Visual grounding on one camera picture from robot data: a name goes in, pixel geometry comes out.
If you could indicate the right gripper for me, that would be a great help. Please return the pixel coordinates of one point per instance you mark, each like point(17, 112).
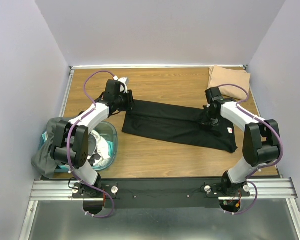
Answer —
point(212, 123)

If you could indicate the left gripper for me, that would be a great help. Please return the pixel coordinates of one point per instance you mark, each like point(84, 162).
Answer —
point(130, 100)

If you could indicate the black t shirt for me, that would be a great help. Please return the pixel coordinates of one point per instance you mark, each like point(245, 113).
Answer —
point(179, 124)

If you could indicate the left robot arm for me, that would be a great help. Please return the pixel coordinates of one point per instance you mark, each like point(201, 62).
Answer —
point(70, 144)

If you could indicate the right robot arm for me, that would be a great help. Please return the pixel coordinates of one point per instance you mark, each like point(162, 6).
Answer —
point(262, 145)

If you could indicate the teal plastic basket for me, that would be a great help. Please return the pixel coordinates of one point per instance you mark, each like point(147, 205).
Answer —
point(105, 130)

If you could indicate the folded beige t shirt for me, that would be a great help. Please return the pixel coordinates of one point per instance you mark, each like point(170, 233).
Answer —
point(220, 76)

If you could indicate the white clothes in basket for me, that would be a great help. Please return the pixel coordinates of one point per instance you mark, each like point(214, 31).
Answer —
point(98, 150)

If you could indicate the grey t shirt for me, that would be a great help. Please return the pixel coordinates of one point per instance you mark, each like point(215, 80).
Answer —
point(42, 160)

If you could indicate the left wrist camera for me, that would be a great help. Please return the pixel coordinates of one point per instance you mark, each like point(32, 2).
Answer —
point(124, 81)

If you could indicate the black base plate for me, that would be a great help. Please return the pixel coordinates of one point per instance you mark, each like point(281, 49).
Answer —
point(155, 193)

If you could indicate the aluminium rail frame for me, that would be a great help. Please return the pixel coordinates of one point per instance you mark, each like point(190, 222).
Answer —
point(267, 186)

